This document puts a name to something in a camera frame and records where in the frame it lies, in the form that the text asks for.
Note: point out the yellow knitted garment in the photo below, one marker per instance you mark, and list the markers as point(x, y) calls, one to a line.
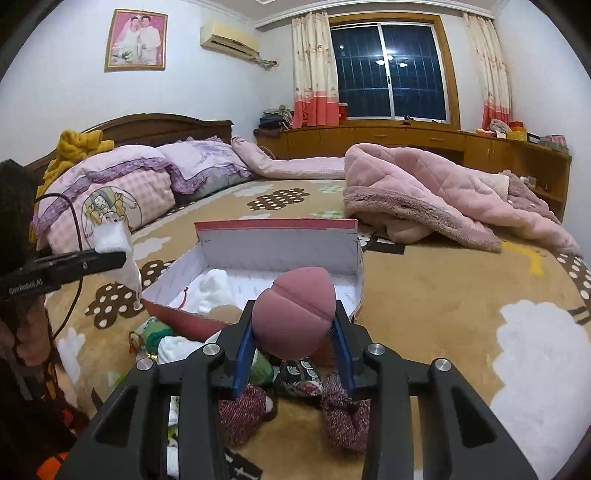
point(72, 148)

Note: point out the floral curtain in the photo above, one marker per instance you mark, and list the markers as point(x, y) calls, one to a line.
point(316, 84)
point(492, 69)

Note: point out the red cardboard box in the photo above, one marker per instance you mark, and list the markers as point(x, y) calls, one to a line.
point(254, 252)

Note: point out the brown wooden headboard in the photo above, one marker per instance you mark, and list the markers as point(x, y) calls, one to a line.
point(155, 129)

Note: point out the black patterned pouch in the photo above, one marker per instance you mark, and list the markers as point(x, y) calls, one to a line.
point(298, 378)

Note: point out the person's left hand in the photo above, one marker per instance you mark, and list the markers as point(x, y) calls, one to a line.
point(33, 340)

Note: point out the pink checkered cartoon pillow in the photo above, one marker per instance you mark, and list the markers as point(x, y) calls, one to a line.
point(128, 183)

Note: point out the white soft cloth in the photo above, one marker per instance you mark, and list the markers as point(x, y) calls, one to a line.
point(208, 291)

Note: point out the pile of folded clothes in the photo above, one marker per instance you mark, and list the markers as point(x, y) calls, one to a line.
point(274, 121)

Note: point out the green white knit sock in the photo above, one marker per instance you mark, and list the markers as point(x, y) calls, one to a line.
point(155, 340)

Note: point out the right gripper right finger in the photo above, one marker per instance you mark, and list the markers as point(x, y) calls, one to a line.
point(371, 371)

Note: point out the pink makeup sponge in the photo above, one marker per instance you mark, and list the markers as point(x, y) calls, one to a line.
point(291, 319)

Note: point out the framed wedding photo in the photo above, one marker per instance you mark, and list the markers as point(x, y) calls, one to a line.
point(136, 41)

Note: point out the wall air conditioner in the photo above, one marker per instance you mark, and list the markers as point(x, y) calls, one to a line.
point(225, 39)

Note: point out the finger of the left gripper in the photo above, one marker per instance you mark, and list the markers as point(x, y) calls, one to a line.
point(86, 262)

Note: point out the right floral curtain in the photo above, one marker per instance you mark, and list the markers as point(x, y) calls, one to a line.
point(492, 69)

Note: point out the pink quilted blanket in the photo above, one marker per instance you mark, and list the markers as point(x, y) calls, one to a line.
point(408, 194)

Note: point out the dark glass window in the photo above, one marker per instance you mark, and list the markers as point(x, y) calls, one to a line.
point(391, 70)

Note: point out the purple ruffled pillow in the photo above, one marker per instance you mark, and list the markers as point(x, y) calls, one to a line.
point(199, 168)

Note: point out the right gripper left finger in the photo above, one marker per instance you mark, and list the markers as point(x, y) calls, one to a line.
point(218, 371)

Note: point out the wooden window cabinet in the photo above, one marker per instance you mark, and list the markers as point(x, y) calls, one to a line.
point(550, 168)

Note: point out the items on cabinet top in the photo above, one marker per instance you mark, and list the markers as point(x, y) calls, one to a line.
point(516, 131)

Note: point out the long pink bolster quilt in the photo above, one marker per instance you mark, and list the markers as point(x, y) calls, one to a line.
point(311, 168)

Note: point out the left floral curtain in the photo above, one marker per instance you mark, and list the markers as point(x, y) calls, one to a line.
point(316, 84)

